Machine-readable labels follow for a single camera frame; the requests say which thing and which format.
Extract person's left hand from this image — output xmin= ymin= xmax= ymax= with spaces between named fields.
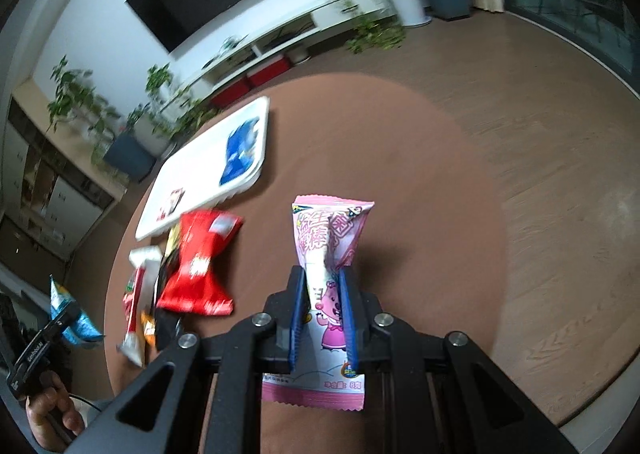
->
xmin=25 ymin=371 xmax=86 ymax=452

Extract small red patterned snack packet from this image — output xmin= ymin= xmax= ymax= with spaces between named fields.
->
xmin=157 ymin=188 xmax=187 ymax=221

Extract red storage box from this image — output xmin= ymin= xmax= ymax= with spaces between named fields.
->
xmin=210 ymin=78 xmax=251 ymax=107
xmin=248 ymin=56 xmax=292 ymax=87

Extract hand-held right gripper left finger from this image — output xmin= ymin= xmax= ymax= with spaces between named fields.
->
xmin=65 ymin=266 xmax=311 ymax=454

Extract pink cartoon snack packet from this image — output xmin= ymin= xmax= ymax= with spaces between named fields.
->
xmin=261 ymin=194 xmax=376 ymax=412

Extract white low television cabinet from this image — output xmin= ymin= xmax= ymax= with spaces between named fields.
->
xmin=177 ymin=0 xmax=396 ymax=104

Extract dark snack packet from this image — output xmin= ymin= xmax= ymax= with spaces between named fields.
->
xmin=153 ymin=226 xmax=182 ymax=352

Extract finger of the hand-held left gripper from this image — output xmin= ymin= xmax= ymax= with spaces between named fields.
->
xmin=44 ymin=301 xmax=81 ymax=339

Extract white plastic tray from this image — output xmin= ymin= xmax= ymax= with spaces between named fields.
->
xmin=135 ymin=96 xmax=271 ymax=241

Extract large red snack packet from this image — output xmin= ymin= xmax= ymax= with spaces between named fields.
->
xmin=156 ymin=210 xmax=244 ymax=317

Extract beige shelf cabinet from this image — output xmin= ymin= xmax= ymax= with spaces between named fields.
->
xmin=0 ymin=94 xmax=126 ymax=259

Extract white and red snack packet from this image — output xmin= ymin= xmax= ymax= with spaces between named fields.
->
xmin=116 ymin=246 xmax=163 ymax=367

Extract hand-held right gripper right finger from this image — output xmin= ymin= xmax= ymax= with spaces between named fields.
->
xmin=340 ymin=268 xmax=577 ymax=454

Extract bushy low green plant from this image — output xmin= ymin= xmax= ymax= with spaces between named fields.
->
xmin=342 ymin=8 xmax=406 ymax=54

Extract trailing vine plant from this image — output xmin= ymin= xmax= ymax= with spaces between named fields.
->
xmin=145 ymin=64 xmax=221 ymax=139

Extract blue and white snack packet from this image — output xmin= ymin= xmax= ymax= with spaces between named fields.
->
xmin=219 ymin=118 xmax=261 ymax=185

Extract small orange snack packet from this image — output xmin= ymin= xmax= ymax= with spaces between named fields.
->
xmin=141 ymin=311 xmax=158 ymax=347

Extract tall thin green plant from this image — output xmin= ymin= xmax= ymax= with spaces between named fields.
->
xmin=47 ymin=56 xmax=121 ymax=155

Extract light blue snack packet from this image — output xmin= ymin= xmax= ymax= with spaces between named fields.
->
xmin=49 ymin=275 xmax=105 ymax=346

